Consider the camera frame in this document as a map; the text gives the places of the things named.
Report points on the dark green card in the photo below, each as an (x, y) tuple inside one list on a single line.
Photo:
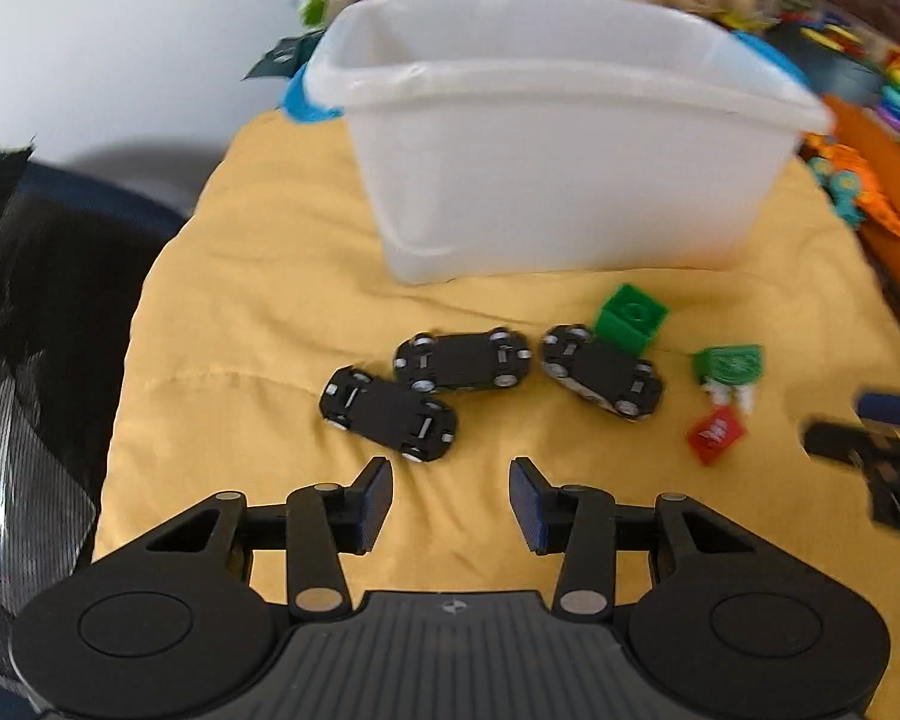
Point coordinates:
[(281, 58)]

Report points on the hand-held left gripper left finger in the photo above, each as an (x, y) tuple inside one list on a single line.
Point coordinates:
[(375, 504)]

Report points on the white plastic storage bin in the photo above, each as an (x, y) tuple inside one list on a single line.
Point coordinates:
[(570, 165)]

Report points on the green toy piece white wheels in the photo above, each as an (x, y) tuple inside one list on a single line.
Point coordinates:
[(731, 366)]

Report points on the orange dinosaur toy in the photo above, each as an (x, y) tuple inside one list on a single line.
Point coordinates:
[(862, 187)]

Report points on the grey bucket with colourful shapes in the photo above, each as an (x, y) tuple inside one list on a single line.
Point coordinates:
[(832, 52)]

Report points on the green building brick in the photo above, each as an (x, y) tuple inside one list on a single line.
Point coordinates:
[(631, 319)]

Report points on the small red building brick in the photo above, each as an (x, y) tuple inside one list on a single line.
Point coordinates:
[(716, 436)]

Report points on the black toy car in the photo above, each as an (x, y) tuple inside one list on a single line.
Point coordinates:
[(461, 360), (604, 373), (388, 414)]

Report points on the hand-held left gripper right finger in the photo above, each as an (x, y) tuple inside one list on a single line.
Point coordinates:
[(529, 504)]

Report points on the yellow cloth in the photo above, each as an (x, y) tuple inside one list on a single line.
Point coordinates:
[(255, 277)]

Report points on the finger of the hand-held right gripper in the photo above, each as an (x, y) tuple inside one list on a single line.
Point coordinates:
[(896, 406), (832, 439)]

